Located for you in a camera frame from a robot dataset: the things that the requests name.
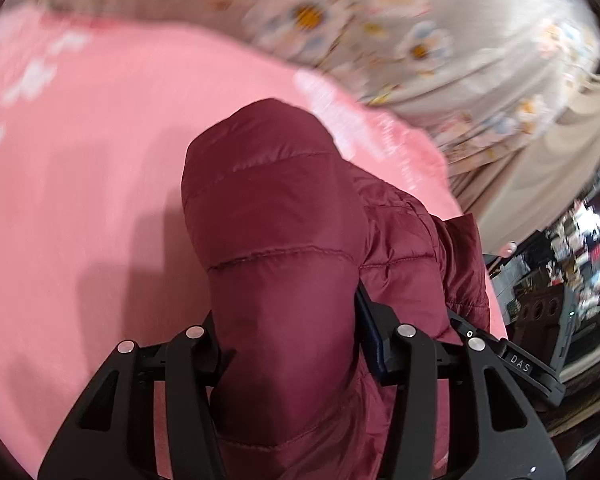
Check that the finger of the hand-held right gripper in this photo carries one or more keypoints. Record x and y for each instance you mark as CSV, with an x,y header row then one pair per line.
x,y
462,327

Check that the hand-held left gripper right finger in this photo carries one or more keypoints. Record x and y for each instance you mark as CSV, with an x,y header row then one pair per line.
x,y
374,350

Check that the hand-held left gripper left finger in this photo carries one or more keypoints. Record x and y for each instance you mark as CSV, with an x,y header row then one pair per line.
x,y
205,355

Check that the pink flower print blanket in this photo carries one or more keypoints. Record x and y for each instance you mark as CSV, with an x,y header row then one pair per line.
x,y
90,160

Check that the beige curtain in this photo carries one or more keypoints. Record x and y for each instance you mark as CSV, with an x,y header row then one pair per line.
x,y
544,170

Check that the cluttered dark shelf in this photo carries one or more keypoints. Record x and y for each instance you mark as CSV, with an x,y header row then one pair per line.
x,y
569,280

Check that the grey floral bed sheet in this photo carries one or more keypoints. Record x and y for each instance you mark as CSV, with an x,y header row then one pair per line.
x,y
429,10

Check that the maroon puffer jacket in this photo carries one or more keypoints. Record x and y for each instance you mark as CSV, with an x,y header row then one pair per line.
x,y
280,220

